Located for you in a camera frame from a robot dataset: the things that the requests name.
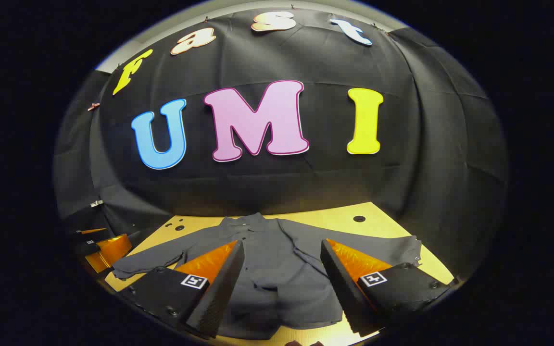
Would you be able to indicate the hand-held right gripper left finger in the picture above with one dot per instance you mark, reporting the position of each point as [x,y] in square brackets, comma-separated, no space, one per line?
[224,283]

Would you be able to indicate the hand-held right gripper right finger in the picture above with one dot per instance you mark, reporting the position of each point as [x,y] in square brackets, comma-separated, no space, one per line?
[342,283]

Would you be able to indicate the small metal clip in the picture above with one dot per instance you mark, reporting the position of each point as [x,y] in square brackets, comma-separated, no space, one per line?
[96,203]

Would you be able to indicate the black backdrop cloth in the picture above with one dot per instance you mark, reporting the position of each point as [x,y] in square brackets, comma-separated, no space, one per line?
[306,187]

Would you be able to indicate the small red clip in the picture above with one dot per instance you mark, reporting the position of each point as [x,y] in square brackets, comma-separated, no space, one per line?
[94,106]

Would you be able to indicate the grey button-up shirt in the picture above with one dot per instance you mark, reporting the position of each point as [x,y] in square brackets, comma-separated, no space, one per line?
[277,259]

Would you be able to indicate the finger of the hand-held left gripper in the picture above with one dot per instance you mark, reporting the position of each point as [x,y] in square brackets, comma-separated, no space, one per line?
[113,250]
[92,231]

